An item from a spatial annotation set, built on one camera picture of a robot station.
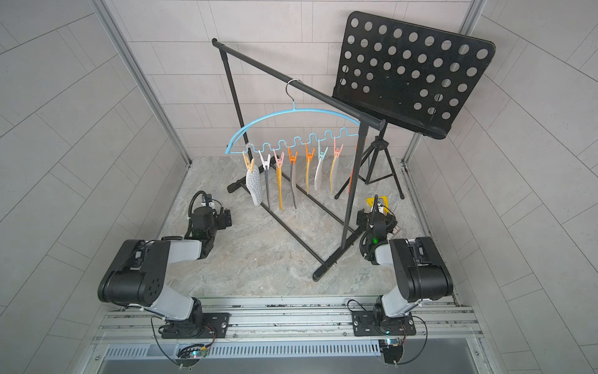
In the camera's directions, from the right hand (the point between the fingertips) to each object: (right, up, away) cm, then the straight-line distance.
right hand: (375, 208), depth 95 cm
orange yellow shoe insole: (-37, +9, -19) cm, 42 cm away
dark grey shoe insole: (-42, +7, -12) cm, 44 cm away
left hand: (-64, 0, +1) cm, 64 cm away
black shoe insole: (-45, +10, -19) cm, 50 cm away
